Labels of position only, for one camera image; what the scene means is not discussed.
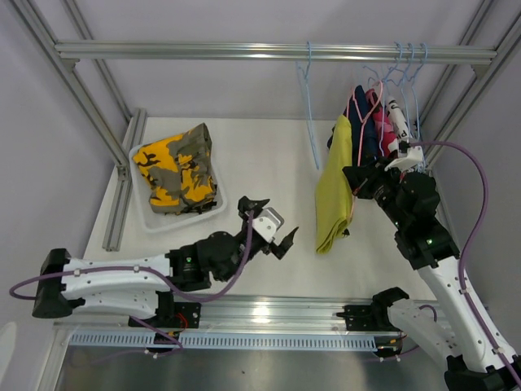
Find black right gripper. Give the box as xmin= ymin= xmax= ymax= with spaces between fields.
xmin=342 ymin=156 xmax=409 ymax=231

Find lime green trousers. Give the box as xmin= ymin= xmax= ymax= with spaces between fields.
xmin=315 ymin=115 xmax=352 ymax=254

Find dark blue denim trousers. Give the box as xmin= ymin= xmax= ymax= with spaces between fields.
xmin=327 ymin=85 xmax=379 ymax=168

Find pink wire hanger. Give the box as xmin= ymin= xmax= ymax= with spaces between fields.
xmin=346 ymin=85 xmax=379 ymax=167

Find yellow grey camouflage trousers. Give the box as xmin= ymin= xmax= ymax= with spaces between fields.
xmin=132 ymin=123 xmax=217 ymax=215

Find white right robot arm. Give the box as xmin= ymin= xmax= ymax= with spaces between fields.
xmin=343 ymin=162 xmax=520 ymax=390

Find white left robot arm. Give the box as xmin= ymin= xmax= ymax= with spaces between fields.
xmin=32 ymin=196 xmax=296 ymax=327

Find pink camouflage trousers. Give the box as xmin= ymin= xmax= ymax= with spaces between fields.
xmin=366 ymin=89 xmax=399 ymax=158

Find white newspaper print trousers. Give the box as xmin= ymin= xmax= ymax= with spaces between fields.
xmin=386 ymin=95 xmax=413 ymax=143

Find white plastic basket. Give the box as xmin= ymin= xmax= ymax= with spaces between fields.
xmin=129 ymin=144 xmax=227 ymax=234

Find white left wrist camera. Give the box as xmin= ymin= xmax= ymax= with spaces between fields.
xmin=252 ymin=207 xmax=284 ymax=244

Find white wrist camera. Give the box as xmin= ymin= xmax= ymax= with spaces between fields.
xmin=252 ymin=207 xmax=284 ymax=244
xmin=384 ymin=141 xmax=424 ymax=172

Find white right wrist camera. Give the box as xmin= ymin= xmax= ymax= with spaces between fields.
xmin=384 ymin=141 xmax=424 ymax=172

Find front aluminium mounting rail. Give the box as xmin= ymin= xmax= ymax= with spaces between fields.
xmin=52 ymin=295 xmax=498 ymax=337

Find aluminium hanging rail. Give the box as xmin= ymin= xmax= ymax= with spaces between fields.
xmin=55 ymin=40 xmax=498 ymax=65

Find slotted cable duct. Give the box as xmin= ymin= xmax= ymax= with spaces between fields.
xmin=69 ymin=331 xmax=377 ymax=352

